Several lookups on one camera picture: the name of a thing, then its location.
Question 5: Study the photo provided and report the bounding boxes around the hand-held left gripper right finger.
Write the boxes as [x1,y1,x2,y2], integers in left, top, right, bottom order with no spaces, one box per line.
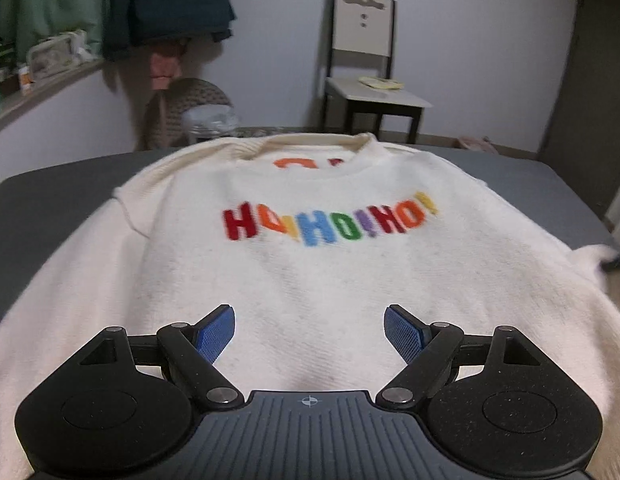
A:
[375,304,542,409]

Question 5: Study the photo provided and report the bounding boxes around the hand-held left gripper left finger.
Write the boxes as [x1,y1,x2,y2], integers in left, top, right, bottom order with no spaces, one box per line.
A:
[77,304,247,409]

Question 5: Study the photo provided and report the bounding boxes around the white sweater with colourful letters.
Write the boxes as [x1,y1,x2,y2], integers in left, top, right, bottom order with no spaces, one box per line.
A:
[0,132,620,480]

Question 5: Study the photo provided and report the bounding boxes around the grey door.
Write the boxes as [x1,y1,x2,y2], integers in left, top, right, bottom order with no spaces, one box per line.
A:
[539,0,620,222]

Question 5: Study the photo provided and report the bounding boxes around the pink slippers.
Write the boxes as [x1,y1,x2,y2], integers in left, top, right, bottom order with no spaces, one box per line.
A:
[457,136,499,155]

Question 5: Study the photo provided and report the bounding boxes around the grey plastic bag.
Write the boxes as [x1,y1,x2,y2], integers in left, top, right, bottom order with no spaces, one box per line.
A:
[182,104,239,145]

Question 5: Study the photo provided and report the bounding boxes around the woven rattan basket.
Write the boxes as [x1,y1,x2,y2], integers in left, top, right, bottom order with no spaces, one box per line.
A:
[140,78,235,151]

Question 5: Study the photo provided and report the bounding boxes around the yellow cloth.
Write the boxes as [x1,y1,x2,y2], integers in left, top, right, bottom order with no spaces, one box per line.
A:
[357,76,406,91]

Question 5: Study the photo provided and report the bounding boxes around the pink hanging item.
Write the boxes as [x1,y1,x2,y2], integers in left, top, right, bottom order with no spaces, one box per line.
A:
[148,39,183,92]

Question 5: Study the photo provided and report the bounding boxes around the clear storage bag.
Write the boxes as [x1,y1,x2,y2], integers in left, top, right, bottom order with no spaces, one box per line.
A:
[27,30,93,79]

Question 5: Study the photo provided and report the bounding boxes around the stack of small boxes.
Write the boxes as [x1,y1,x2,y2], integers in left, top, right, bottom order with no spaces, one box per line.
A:
[0,40,34,113]

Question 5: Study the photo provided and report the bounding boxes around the dark teal jacket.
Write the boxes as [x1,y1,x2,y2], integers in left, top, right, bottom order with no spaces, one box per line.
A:
[102,0,237,62]

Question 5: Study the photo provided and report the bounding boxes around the green curtain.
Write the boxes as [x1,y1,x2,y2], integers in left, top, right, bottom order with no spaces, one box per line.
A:
[0,0,116,67]

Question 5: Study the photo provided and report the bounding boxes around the white chair with black frame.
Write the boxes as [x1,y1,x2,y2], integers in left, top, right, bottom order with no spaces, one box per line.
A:
[322,0,434,144]

